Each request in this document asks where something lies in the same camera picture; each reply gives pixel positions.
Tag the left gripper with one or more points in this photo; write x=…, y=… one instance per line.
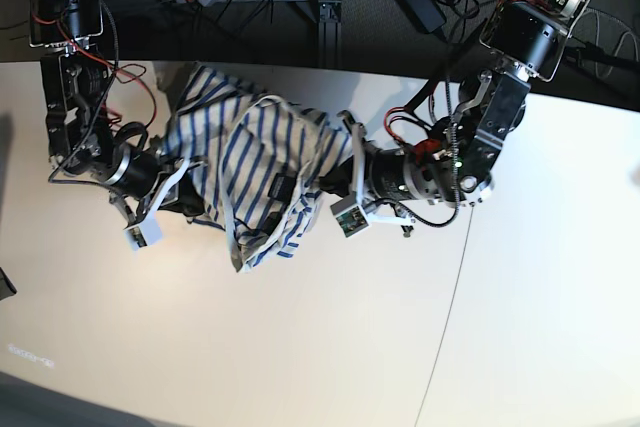
x=385, y=180

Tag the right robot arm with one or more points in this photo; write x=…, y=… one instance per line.
x=88, y=144

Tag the black object at left edge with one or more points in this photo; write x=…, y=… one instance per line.
x=7, y=288

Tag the aluminium frame post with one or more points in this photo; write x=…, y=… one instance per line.
x=329, y=34

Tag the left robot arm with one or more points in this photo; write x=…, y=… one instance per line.
x=452, y=165

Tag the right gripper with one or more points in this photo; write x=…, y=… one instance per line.
x=134, y=176

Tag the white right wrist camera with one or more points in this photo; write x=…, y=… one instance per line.
x=142, y=234

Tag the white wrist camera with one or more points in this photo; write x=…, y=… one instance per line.
x=142, y=234
x=350, y=215

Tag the black tripod stand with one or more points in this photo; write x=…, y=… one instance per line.
x=589, y=52

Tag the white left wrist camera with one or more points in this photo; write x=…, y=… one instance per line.
x=350, y=215

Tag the blue white striped T-shirt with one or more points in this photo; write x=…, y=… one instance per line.
x=264, y=158

